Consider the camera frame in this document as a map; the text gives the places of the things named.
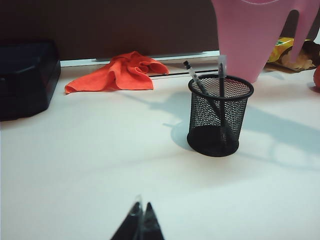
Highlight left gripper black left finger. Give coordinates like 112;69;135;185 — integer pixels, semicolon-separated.
109;194;145;240

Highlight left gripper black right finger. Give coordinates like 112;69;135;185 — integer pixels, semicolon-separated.
141;201;166;240

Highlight black mesh pen holder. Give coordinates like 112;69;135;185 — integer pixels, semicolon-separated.
186;74;255;158

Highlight clear black gel pen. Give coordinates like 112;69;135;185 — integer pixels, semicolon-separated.
216;54;233;148
182;60;227;121

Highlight orange cloth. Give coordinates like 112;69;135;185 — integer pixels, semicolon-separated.
64;51;171;95

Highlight dark storage box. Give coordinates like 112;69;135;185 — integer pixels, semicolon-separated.
0;39;62;123

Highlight brown desk partition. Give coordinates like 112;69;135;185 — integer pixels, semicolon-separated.
0;0;221;61

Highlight pink plastic watering can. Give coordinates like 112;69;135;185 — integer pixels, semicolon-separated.
211;0;320;84

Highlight yellow snack bag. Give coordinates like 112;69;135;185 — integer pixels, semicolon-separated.
266;36;320;72

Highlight white partition base rail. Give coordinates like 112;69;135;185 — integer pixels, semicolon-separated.
59;49;222;80

